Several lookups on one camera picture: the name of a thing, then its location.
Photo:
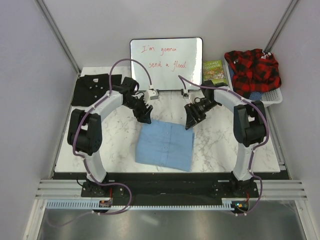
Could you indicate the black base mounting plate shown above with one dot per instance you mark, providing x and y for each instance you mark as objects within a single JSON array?
[{"x": 165, "y": 188}]

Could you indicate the red black plaid shirt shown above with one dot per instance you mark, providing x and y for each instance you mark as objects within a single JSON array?
[{"x": 253, "y": 71}]

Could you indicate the light blue long sleeve shirt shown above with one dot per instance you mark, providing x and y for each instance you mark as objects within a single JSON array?
[{"x": 165, "y": 144}]

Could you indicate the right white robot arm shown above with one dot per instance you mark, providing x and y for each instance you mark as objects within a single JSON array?
[{"x": 250, "y": 127}]

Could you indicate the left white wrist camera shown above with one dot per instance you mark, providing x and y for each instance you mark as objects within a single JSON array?
[{"x": 150, "y": 95}]

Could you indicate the white dry-erase board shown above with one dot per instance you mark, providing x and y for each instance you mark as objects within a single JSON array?
[{"x": 165, "y": 60}]

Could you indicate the green paperback book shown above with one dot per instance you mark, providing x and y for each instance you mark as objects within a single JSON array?
[{"x": 214, "y": 71}]

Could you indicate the white plastic basket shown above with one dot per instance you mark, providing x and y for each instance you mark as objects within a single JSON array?
[{"x": 268, "y": 98}]

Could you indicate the white slotted cable duct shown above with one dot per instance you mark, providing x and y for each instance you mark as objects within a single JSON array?
[{"x": 95, "y": 204}]

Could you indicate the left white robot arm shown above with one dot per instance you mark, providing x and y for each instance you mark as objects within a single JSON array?
[{"x": 85, "y": 133}]

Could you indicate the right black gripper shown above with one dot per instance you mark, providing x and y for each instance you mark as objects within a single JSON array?
[{"x": 192, "y": 119}]

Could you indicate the blue checkered cloth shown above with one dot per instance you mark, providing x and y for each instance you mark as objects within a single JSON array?
[{"x": 255, "y": 96}]

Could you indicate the folded black shirt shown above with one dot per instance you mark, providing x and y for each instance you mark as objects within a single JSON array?
[{"x": 90, "y": 89}]

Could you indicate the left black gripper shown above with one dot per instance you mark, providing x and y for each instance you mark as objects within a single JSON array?
[{"x": 143, "y": 115}]

